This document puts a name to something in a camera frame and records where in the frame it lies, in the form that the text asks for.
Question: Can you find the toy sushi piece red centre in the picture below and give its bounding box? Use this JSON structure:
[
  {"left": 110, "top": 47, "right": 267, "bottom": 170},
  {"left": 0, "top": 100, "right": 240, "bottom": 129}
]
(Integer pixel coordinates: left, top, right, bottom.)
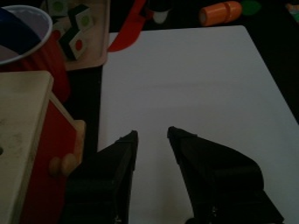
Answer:
[
  {"left": 51, "top": 22, "right": 67, "bottom": 42},
  {"left": 58, "top": 27, "right": 90, "bottom": 61}
]

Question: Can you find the wooden toy box red side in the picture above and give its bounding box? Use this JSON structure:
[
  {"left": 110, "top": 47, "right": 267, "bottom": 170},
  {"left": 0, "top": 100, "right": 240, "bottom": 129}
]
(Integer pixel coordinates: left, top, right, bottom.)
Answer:
[{"left": 0, "top": 69, "right": 88, "bottom": 224}]

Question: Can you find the orange toy food piece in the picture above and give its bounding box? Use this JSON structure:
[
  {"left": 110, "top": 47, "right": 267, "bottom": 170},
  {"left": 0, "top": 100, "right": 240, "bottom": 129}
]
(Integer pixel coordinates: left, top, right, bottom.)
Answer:
[{"left": 198, "top": 0, "right": 243, "bottom": 27}]

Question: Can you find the black and white toy piece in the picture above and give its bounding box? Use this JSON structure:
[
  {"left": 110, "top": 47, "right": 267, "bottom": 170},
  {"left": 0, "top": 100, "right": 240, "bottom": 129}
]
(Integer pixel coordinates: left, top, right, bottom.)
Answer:
[{"left": 148, "top": 0, "right": 174, "bottom": 25}]

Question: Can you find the white cutting board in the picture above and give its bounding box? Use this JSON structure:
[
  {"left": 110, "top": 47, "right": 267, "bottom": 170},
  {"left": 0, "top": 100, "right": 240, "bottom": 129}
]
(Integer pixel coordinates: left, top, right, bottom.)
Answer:
[{"left": 96, "top": 24, "right": 299, "bottom": 224}]

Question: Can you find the teal and orange toy piece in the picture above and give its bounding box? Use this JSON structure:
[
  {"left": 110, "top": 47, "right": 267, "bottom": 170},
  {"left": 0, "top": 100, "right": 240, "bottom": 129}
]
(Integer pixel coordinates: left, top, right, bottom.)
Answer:
[{"left": 284, "top": 2, "right": 299, "bottom": 23}]

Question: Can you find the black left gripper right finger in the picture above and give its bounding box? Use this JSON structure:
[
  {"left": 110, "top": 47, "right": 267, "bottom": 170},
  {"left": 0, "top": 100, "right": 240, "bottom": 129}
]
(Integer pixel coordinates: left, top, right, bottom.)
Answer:
[{"left": 166, "top": 125, "right": 286, "bottom": 224}]

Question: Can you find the dark blue item in cup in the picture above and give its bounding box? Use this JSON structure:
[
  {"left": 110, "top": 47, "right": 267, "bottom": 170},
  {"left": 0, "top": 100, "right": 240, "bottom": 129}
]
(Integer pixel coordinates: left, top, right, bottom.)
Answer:
[{"left": 0, "top": 7, "right": 43, "bottom": 55}]

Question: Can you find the red cup with white inside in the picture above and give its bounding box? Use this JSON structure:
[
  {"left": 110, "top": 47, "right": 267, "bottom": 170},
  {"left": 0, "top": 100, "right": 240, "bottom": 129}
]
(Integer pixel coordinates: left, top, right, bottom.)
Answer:
[{"left": 0, "top": 4, "right": 72, "bottom": 103}]

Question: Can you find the toy sushi piece green centre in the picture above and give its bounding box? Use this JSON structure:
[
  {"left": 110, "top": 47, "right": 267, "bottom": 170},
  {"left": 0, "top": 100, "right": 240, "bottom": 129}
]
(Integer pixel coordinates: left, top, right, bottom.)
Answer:
[
  {"left": 47, "top": 0, "right": 71, "bottom": 18},
  {"left": 68, "top": 3, "right": 96, "bottom": 32}
]

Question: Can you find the red toy knife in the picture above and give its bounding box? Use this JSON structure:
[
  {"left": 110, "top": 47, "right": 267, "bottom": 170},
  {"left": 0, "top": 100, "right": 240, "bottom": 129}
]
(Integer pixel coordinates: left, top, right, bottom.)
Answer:
[{"left": 107, "top": 0, "right": 148, "bottom": 53}]

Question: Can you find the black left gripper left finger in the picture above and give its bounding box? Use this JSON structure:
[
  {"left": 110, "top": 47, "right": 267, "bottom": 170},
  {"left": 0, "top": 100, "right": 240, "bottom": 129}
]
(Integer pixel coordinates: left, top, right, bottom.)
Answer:
[{"left": 63, "top": 129, "right": 140, "bottom": 224}]

